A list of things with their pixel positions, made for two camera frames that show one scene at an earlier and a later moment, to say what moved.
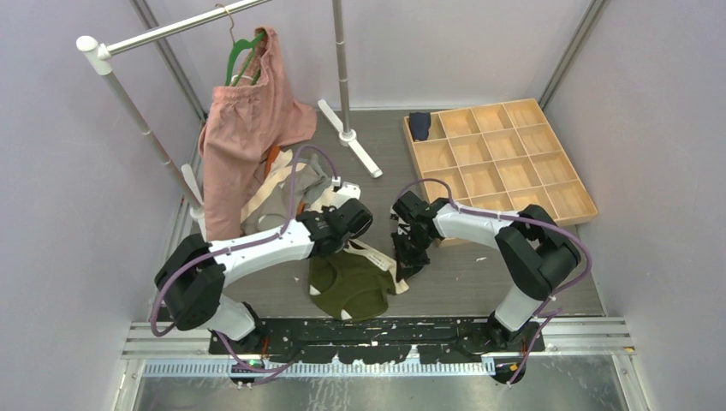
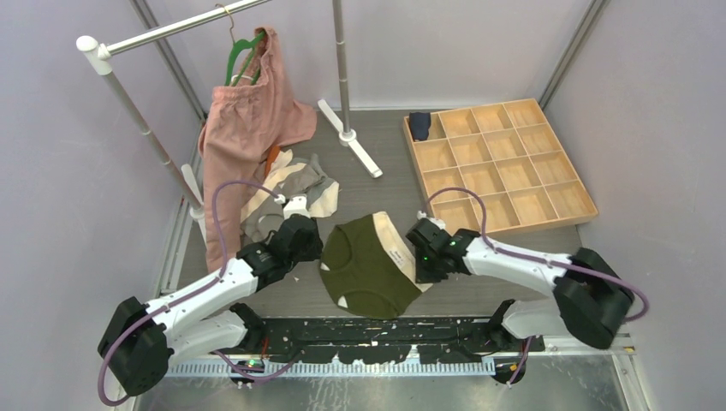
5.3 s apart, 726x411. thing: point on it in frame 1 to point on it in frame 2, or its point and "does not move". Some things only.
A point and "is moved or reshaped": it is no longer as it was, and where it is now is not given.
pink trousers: (246, 119) does not move
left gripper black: (325, 210) to (314, 250)
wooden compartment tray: (505, 156) does not move
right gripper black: (407, 264) to (425, 276)
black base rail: (389, 340) does not move
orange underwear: (272, 153) does not move
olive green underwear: (354, 283) is moved or reshaped
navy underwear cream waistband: (419, 122) does not move
